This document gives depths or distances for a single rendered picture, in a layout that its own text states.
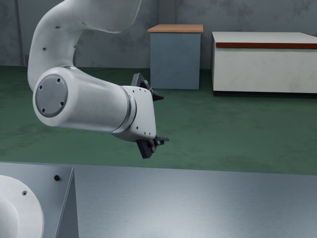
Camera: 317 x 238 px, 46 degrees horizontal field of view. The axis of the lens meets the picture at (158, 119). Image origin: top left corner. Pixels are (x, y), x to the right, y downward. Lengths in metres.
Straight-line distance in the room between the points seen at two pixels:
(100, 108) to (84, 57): 7.34
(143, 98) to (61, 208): 0.25
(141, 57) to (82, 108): 7.10
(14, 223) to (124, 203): 0.30
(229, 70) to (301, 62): 0.94
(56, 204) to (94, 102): 0.16
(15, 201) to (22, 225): 0.04
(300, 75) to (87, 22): 4.98
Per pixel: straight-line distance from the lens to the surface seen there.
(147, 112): 0.71
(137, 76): 0.75
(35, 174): 0.63
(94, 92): 0.55
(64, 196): 0.60
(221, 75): 5.25
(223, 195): 0.86
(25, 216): 0.59
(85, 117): 0.55
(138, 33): 7.58
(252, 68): 5.27
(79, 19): 0.52
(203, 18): 7.47
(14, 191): 0.62
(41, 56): 0.61
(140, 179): 0.92
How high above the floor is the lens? 1.24
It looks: 17 degrees down
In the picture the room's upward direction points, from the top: straight up
